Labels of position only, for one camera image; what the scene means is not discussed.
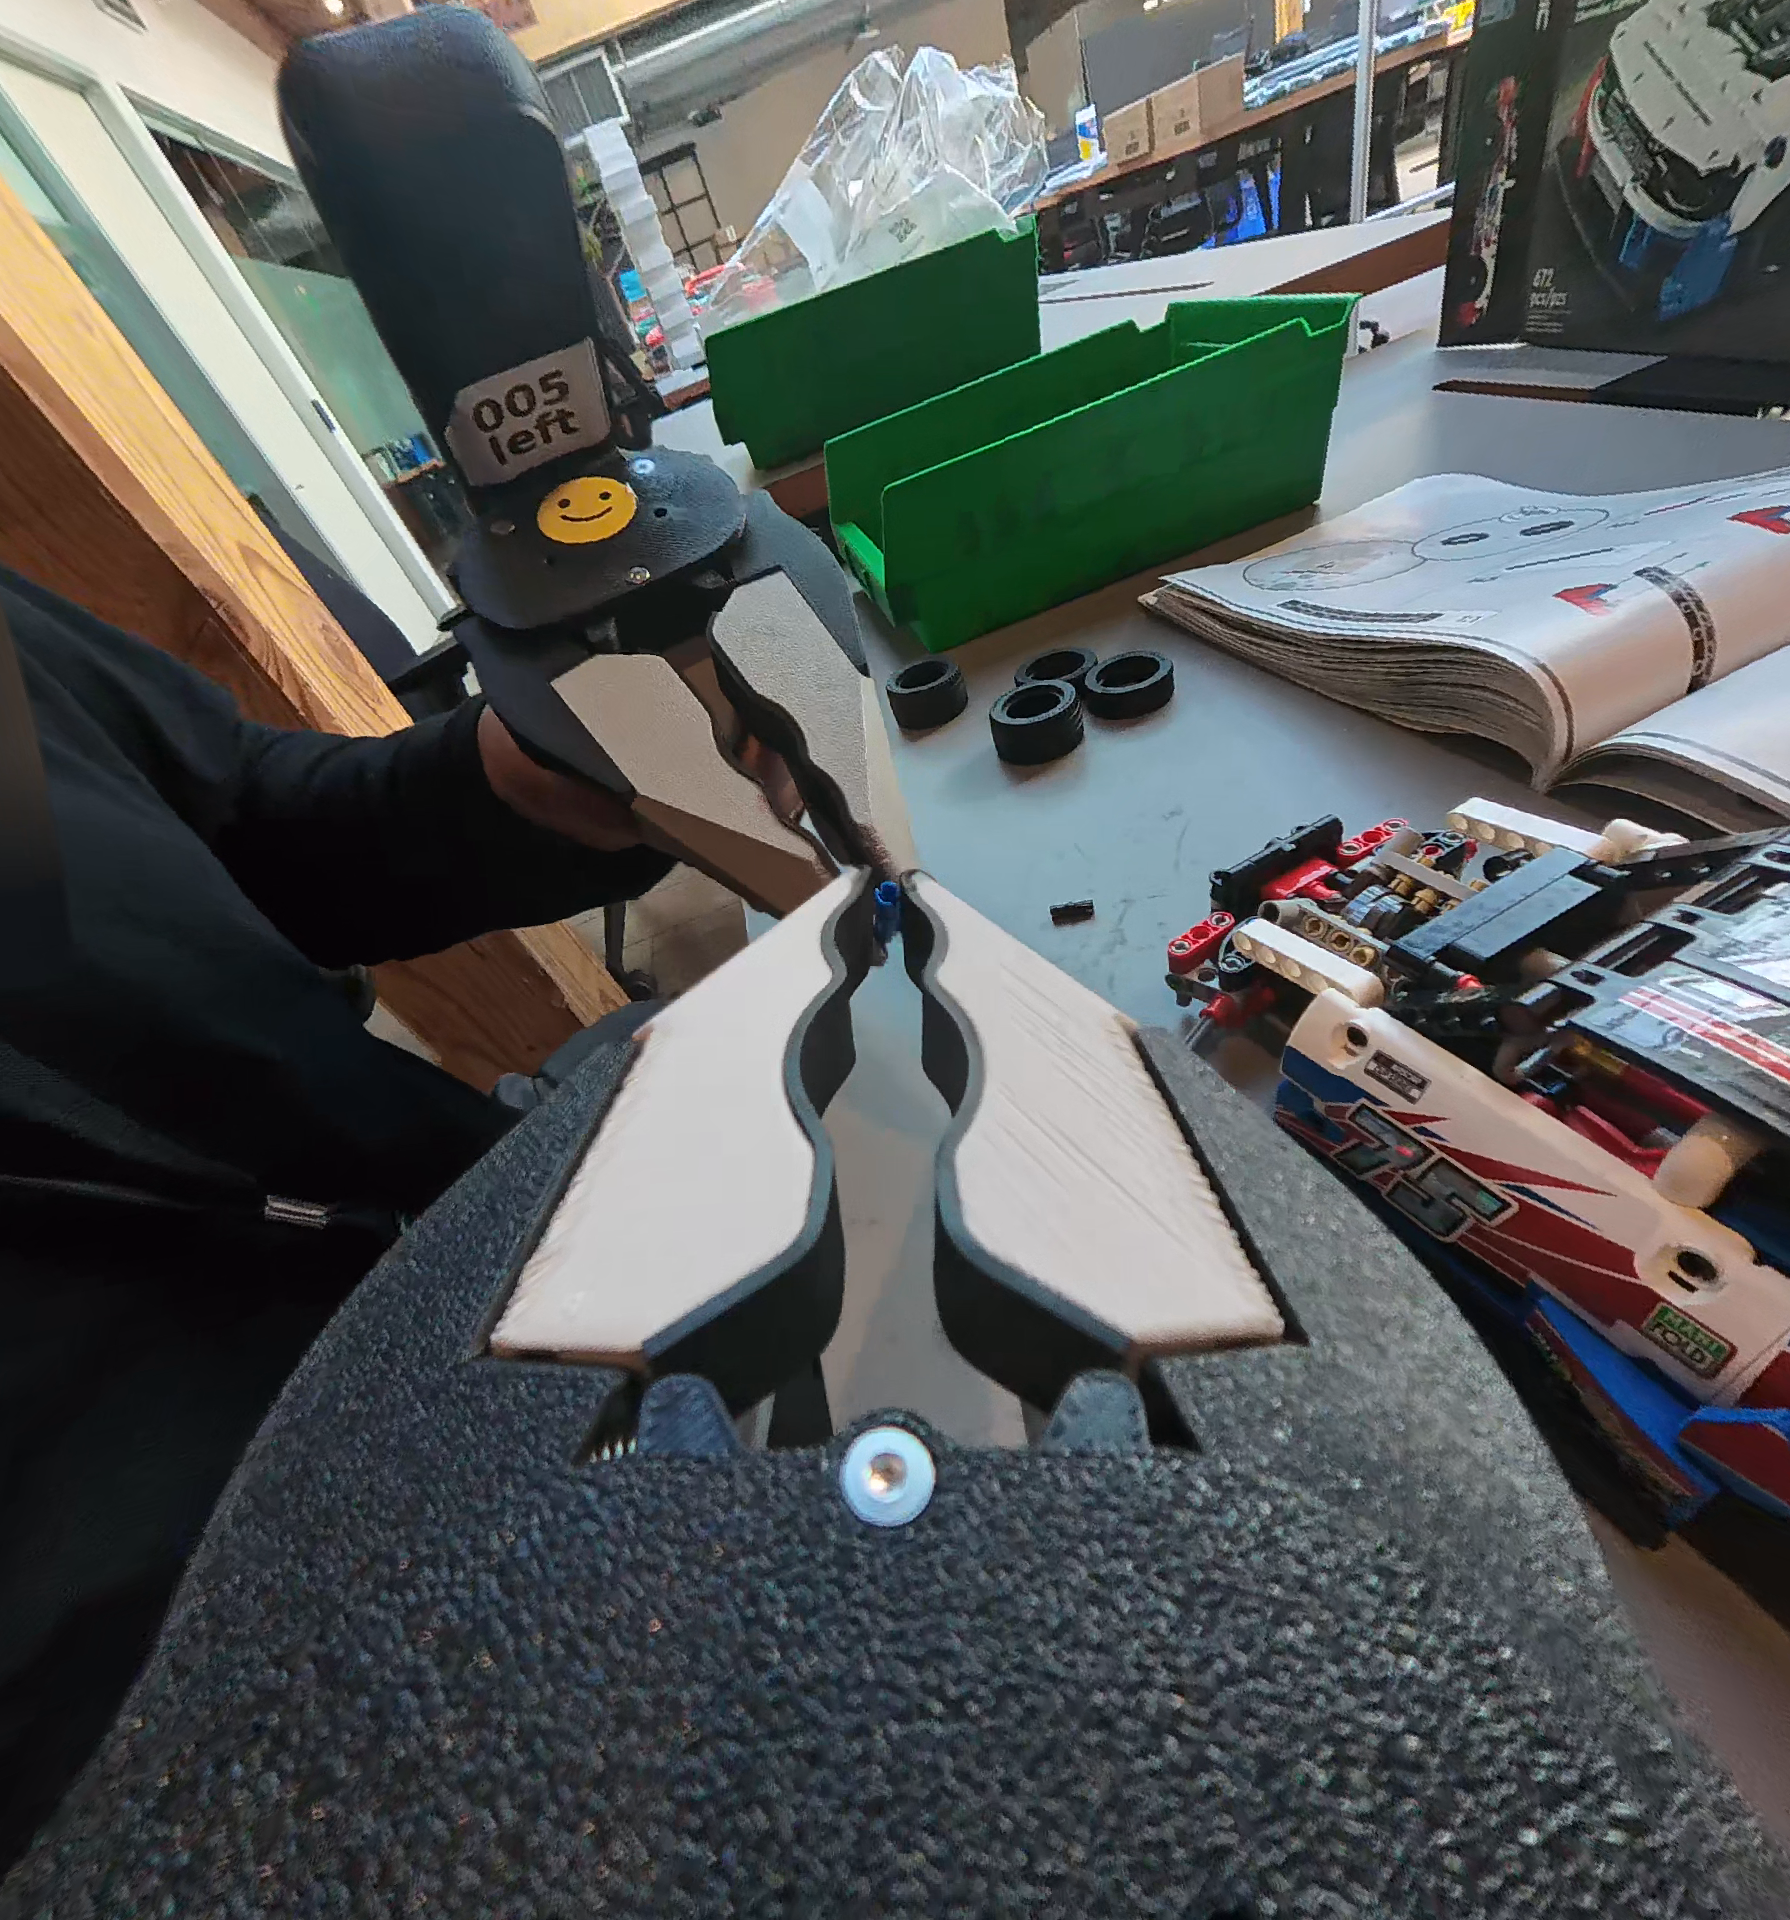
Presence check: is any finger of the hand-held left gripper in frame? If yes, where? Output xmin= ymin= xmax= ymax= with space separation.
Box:
xmin=711 ymin=578 xmax=895 ymax=875
xmin=551 ymin=650 xmax=843 ymax=920

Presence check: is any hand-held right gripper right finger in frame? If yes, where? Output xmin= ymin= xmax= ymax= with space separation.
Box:
xmin=901 ymin=870 xmax=1291 ymax=1413

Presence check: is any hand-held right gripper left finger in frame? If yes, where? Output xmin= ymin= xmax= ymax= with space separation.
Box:
xmin=492 ymin=867 xmax=875 ymax=1404

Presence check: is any toy brick race car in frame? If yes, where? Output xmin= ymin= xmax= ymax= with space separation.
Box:
xmin=1166 ymin=798 xmax=1790 ymax=1547

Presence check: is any person's left hand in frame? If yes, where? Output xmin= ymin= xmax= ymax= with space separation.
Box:
xmin=478 ymin=707 xmax=675 ymax=859

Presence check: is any green plastic bin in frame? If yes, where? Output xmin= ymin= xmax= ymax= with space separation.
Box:
xmin=825 ymin=295 xmax=1362 ymax=650
xmin=704 ymin=214 xmax=1041 ymax=470

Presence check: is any stack of white containers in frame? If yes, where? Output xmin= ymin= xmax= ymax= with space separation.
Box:
xmin=583 ymin=119 xmax=706 ymax=370

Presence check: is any clear plastic bag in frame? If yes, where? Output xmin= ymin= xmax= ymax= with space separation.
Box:
xmin=716 ymin=45 xmax=1054 ymax=295

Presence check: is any wooden panel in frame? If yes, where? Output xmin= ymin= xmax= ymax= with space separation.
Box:
xmin=0 ymin=91 xmax=627 ymax=1089

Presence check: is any person's black jacket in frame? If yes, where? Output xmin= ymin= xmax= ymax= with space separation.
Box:
xmin=0 ymin=405 xmax=642 ymax=1920

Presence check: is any open building instruction booklet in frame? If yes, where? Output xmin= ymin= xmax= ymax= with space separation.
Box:
xmin=1142 ymin=451 xmax=1790 ymax=841

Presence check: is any long wooden workbench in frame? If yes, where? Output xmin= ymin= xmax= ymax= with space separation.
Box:
xmin=1045 ymin=31 xmax=1466 ymax=273

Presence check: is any black toy set box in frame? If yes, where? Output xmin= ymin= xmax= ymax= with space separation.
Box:
xmin=1439 ymin=0 xmax=1790 ymax=414

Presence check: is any black lanyard strap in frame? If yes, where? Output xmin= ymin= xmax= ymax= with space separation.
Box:
xmin=0 ymin=1147 xmax=403 ymax=1248

